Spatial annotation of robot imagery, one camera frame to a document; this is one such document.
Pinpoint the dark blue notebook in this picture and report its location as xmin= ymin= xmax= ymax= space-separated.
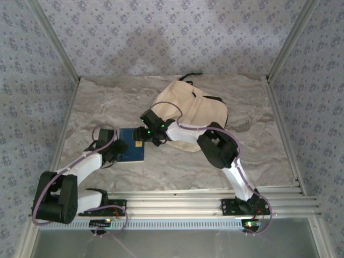
xmin=118 ymin=128 xmax=146 ymax=164

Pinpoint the beige canvas backpack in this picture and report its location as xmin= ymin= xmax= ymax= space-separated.
xmin=152 ymin=71 xmax=229 ymax=153

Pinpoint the aluminium side rail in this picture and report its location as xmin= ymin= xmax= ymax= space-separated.
xmin=49 ymin=77 xmax=81 ymax=173
xmin=262 ymin=76 xmax=307 ymax=196

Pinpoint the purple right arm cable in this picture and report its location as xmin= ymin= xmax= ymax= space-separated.
xmin=150 ymin=101 xmax=273 ymax=237

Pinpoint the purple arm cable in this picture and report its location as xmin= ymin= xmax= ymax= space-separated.
xmin=31 ymin=125 xmax=128 ymax=239
xmin=150 ymin=101 xmax=273 ymax=237

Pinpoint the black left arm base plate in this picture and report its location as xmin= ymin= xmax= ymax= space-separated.
xmin=77 ymin=200 xmax=127 ymax=217

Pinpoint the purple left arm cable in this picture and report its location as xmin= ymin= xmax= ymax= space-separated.
xmin=31 ymin=125 xmax=128 ymax=239

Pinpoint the aluminium rail frame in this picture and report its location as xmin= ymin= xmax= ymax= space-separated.
xmin=29 ymin=185 xmax=322 ymax=217

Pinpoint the grey slotted cable duct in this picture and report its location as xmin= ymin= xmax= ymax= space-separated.
xmin=67 ymin=218 xmax=247 ymax=231

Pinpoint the aluminium corner post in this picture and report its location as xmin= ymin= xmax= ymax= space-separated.
xmin=26 ymin=0 xmax=81 ymax=84
xmin=266 ymin=0 xmax=320 ymax=81

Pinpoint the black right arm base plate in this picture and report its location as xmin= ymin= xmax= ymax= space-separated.
xmin=220 ymin=198 xmax=270 ymax=216

